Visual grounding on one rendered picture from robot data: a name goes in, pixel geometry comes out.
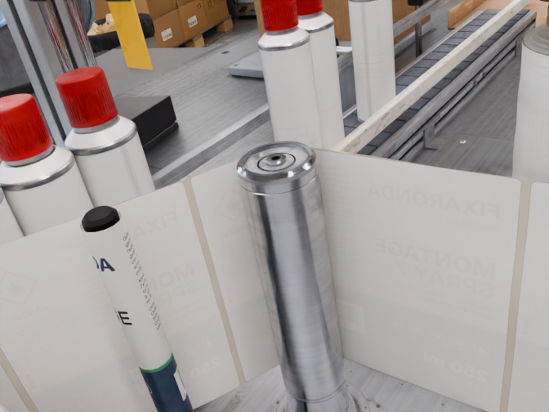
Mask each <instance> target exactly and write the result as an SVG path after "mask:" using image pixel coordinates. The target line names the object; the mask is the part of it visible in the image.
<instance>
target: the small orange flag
mask: <svg viewBox="0 0 549 412"><path fill-rule="evenodd" d="M106 1H107V2H108V4H109V9H110V12H111V15H112V17H113V21H114V25H115V28H116V31H117V34H118V38H119V41H120V44H121V47H122V49H123V54H124V57H125V60H126V63H127V67H130V68H137V69H153V66H152V63H151V60H150V55H149V52H148V49H147V46H146V43H145V37H144V34H143V31H142V28H141V23H140V20H139V17H138V14H137V10H136V5H135V3H134V0H106Z"/></svg>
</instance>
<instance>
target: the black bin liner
mask: <svg viewBox="0 0 549 412"><path fill-rule="evenodd" d="M137 14H138V17H139V20H140V23H141V28H142V31H143V34H144V37H145V39H146V38H152V37H153V36H154V33H155V31H154V24H153V21H152V18H151V16H150V15H149V14H146V13H137ZM93 22H94V23H96V24H97V25H98V26H99V25H102V26H103V24H104V23H105V22H106V18H104V19H101V20H96V21H93ZM88 38H89V41H90V44H91V48H92V50H93V53H97V52H101V51H102V50H111V49H112V48H116V47H119V46H121V44H120V41H119V38H118V34H117V31H112V32H108V33H103V34H93V35H88Z"/></svg>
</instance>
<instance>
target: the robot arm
mask: <svg viewBox="0 0 549 412"><path fill-rule="evenodd" d="M76 3H77V5H78V9H79V11H80V14H81V17H82V19H83V23H84V26H85V29H86V31H87V33H88V32H89V31H90V29H91V27H92V24H93V21H94V17H95V7H94V2H93V0H76ZM15 94H30V95H31V96H33V97H34V99H35V101H36V103H37V105H38V108H39V110H40V113H41V115H42V118H43V120H44V123H45V124H46V126H47V130H48V132H49V134H50V136H51V138H52V140H53V145H56V142H55V140H54V137H53V135H52V133H51V130H50V128H49V126H48V123H47V120H46V118H45V115H44V113H43V112H42V108H41V106H40V104H39V101H38V98H37V96H36V94H35V91H34V89H33V86H32V83H31V82H30V79H29V76H28V74H27V72H26V69H25V66H24V64H23V61H22V60H21V58H20V54H19V52H18V50H17V47H16V44H15V42H14V40H13V37H12V36H11V32H10V30H9V28H8V25H7V23H6V20H5V18H4V15H3V13H2V10H1V7H0V98H2V97H5V96H11V95H15Z"/></svg>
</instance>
